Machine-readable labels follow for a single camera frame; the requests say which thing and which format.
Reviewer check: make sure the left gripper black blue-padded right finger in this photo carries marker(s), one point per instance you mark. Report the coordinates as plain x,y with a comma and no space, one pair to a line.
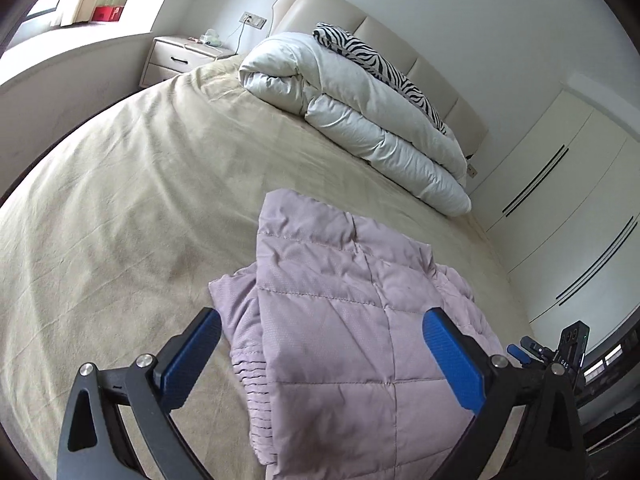
548,443

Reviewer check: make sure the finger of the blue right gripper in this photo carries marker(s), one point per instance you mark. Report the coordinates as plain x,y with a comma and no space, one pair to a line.
519,354

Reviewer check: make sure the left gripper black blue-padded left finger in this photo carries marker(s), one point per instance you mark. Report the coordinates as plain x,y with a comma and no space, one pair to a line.
94,442

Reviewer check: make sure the mauve quilted down coat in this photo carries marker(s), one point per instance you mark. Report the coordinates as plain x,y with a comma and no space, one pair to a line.
325,331

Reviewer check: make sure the beige bed sheet mattress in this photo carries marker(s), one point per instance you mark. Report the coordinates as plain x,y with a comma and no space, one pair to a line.
109,243

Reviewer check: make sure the white folded duvet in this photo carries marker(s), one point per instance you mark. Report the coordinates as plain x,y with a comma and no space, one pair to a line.
361,114

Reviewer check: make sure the zebra print pillow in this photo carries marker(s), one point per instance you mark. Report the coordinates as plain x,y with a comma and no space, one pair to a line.
348,46

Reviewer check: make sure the white bedside table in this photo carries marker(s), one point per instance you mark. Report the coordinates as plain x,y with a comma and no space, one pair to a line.
170,56

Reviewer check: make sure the beige upholstered headboard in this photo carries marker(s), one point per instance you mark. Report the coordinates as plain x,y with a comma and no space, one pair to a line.
303,15

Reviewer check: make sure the tissue box on nightstand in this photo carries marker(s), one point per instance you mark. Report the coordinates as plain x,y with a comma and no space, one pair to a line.
211,38

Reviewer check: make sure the red box on shelf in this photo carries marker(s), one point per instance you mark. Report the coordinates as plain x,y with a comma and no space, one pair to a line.
107,13

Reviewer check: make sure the white wardrobe with black handles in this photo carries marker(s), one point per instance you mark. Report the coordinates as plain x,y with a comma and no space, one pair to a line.
563,213

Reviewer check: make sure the wall power socket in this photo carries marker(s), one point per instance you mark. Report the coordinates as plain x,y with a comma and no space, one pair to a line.
252,20

